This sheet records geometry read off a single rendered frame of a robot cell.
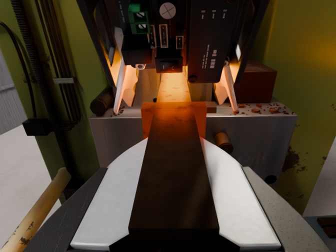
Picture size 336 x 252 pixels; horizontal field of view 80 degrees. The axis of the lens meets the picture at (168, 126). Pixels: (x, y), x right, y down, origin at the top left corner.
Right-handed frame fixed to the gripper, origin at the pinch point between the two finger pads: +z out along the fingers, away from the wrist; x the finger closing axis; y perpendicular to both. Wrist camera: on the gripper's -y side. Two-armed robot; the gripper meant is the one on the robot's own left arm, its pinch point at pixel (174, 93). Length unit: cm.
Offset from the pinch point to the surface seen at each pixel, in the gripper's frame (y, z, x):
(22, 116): -124, 173, -182
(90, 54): -27.9, 15.7, -21.0
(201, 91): -12.8, 13.9, 5.4
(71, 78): -23.6, 19.8, -26.6
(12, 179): -34, 133, -127
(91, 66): -26.4, 18.3, -21.5
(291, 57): -26.7, 17.6, 29.1
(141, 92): -12.9, 13.8, -6.7
